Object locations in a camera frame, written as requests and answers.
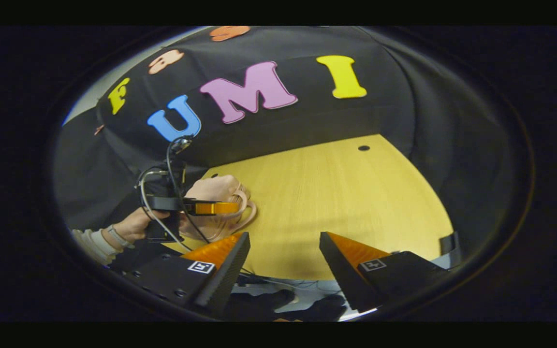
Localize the black strap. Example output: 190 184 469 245
440 232 462 267

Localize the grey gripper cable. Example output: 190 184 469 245
138 170 185 241

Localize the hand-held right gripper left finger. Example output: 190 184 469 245
123 232 251 316

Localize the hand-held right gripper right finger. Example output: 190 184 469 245
319 232 450 314

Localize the pale wristband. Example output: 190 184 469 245
104 224 135 250

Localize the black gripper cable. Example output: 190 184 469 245
165 138 211 244

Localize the pink suitcase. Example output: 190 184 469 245
179 175 258 242

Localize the black backdrop cloth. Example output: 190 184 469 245
54 27 533 257

